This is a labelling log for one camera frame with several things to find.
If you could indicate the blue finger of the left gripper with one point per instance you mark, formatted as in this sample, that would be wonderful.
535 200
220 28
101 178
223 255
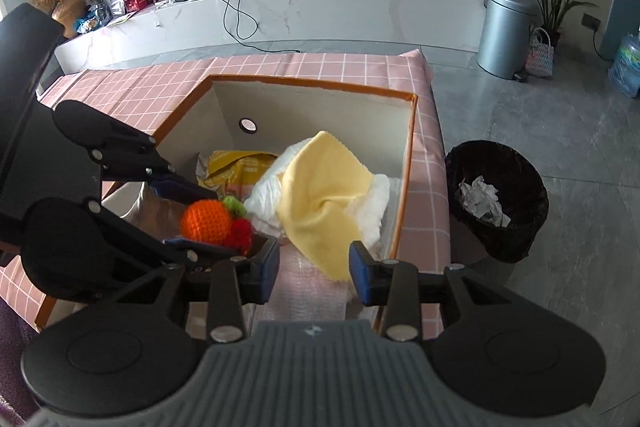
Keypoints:
178 189
194 253

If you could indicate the pink checkered tablecloth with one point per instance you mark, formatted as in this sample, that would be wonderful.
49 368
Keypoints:
143 96

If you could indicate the orange storage box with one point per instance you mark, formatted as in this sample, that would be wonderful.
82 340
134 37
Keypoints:
271 114

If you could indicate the black waste basket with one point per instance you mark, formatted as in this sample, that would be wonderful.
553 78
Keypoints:
499 195

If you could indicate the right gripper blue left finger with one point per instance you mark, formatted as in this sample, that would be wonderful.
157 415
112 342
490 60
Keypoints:
236 282

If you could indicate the golden vase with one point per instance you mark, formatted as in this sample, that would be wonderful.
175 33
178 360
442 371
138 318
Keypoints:
67 13

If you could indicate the yellow snack bag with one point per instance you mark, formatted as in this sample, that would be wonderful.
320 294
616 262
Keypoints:
232 172

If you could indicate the orange crocheted toy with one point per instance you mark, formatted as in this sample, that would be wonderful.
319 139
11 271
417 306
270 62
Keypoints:
222 223

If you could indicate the grey metal trash can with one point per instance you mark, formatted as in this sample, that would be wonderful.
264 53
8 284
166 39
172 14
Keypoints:
505 36

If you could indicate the white marble TV console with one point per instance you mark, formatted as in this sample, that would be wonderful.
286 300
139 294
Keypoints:
451 24

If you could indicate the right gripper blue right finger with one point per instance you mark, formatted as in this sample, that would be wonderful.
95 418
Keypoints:
391 285

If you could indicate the woven small basket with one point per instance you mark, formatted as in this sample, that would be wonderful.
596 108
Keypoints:
540 55

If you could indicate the yellow cloth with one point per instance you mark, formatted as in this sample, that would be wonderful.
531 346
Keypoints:
320 182

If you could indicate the white towel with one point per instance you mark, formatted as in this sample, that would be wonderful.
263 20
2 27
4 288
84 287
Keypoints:
368 211

